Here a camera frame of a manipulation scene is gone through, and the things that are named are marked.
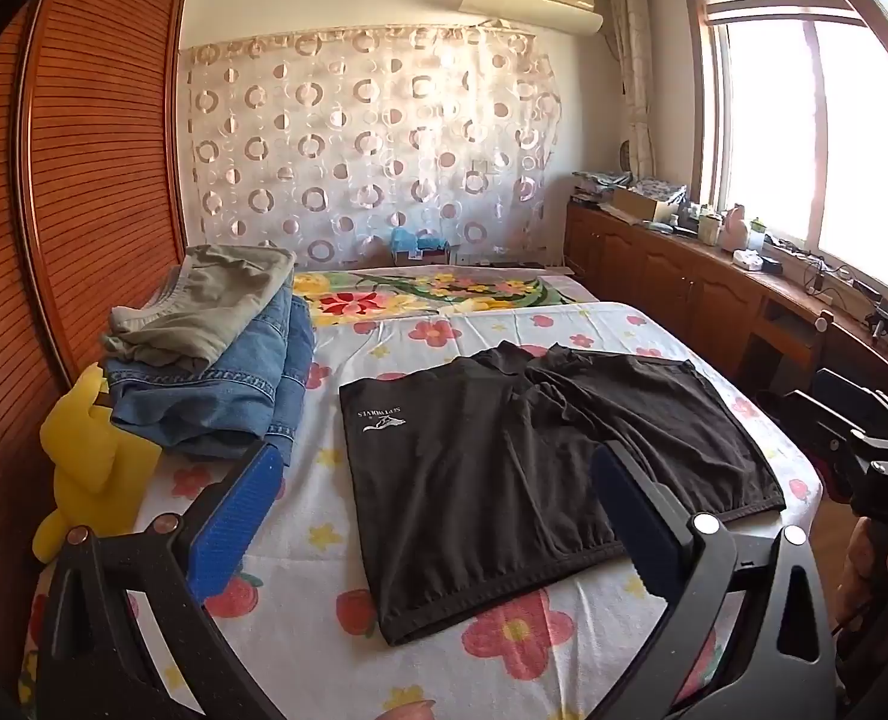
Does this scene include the patterned cloth pile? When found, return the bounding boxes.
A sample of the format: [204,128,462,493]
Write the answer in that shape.
[571,169,689,200]

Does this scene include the blue plastic bag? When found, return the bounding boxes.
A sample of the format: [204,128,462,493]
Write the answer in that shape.
[390,229,452,260]

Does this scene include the white floral bed sheet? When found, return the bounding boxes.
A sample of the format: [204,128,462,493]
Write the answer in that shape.
[16,300,842,720]

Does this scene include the patterned window curtain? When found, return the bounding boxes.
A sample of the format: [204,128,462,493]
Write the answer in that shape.
[607,0,659,181]

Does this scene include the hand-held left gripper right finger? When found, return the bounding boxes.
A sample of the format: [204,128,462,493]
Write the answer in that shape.
[590,441,842,720]

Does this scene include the wooden slatted wardrobe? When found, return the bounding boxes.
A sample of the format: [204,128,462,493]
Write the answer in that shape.
[0,0,194,691]

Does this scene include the wooden framed window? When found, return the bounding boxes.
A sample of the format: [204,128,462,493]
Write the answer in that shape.
[684,0,888,308]

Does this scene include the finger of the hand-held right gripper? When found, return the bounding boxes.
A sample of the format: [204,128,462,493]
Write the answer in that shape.
[810,367,888,440]
[804,409,876,481]

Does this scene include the yellow plush toy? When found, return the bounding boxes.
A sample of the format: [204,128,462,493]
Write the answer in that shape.
[31,361,164,563]

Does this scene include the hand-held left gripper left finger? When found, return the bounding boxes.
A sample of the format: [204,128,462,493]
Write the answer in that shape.
[35,439,295,720]

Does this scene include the person's right hand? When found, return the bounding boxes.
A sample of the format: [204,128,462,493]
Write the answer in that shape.
[836,517,888,616]

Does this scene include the black pants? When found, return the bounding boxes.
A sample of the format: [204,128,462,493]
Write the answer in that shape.
[337,341,788,647]

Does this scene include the colourful floral blanket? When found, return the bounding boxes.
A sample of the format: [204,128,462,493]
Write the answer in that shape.
[294,266,595,327]

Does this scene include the folded blue jeans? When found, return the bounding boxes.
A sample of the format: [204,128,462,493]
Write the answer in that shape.
[103,289,317,466]

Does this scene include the folded khaki pants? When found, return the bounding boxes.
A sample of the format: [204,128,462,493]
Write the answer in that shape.
[101,244,297,372]

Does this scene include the long wooden cabinet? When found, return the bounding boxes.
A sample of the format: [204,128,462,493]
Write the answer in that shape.
[564,191,888,421]

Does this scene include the circle patterned sheer curtain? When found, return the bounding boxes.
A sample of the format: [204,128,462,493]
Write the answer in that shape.
[178,22,565,267]

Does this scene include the open cardboard box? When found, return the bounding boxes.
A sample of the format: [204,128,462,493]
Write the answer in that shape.
[610,186,679,224]

